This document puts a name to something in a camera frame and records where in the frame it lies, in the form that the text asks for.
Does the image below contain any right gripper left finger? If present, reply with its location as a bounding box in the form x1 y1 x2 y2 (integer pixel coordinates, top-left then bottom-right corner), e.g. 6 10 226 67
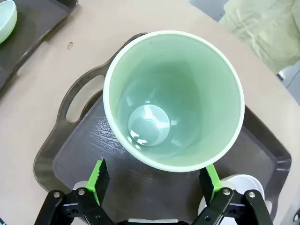
34 158 115 225

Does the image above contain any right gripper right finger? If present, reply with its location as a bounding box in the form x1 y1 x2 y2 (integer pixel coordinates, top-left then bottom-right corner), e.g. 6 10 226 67
192 164 274 225

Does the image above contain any white bowl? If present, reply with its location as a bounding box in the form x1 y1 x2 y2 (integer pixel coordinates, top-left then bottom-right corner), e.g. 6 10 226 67
198 173 265 211

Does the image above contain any tall pale green cup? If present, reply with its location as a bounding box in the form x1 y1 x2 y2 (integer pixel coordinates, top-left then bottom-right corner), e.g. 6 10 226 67
103 30 246 173

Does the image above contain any pale green bowl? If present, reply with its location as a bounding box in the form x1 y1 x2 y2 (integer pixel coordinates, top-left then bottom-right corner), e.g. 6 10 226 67
0 0 18 45

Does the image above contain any person in pale yellow gown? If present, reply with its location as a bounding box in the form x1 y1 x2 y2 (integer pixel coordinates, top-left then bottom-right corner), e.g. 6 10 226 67
217 0 300 75

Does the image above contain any dark brown handled tray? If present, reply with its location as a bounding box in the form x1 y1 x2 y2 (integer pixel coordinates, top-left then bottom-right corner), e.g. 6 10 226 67
0 0 79 94
33 32 293 225

